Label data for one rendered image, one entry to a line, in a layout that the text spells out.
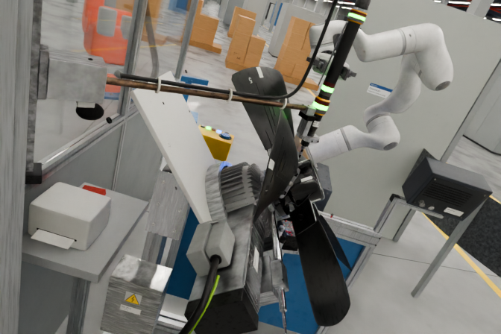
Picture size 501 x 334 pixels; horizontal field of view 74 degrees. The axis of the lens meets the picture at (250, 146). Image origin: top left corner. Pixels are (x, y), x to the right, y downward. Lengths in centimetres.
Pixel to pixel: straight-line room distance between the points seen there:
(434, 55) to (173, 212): 101
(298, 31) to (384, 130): 754
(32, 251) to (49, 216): 10
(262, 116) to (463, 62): 235
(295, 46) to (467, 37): 639
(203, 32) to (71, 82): 947
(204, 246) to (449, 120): 270
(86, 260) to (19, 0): 67
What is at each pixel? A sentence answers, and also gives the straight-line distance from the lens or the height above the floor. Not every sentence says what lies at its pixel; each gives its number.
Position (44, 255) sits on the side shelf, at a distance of 106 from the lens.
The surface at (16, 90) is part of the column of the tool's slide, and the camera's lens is 68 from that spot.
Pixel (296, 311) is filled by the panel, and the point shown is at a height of 27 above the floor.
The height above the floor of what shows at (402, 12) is 187.
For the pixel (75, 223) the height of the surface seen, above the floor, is 95.
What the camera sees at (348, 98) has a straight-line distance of 286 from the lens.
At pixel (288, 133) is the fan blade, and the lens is 70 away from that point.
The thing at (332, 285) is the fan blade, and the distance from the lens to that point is 84.
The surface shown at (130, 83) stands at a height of 139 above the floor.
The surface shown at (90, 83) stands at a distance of 66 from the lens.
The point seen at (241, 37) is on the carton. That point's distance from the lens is 840.
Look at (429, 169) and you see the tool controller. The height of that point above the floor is 123.
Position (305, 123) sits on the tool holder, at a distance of 96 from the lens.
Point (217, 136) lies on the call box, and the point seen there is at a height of 107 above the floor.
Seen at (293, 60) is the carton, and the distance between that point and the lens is 911.
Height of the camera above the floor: 160
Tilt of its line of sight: 22 degrees down
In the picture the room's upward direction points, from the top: 19 degrees clockwise
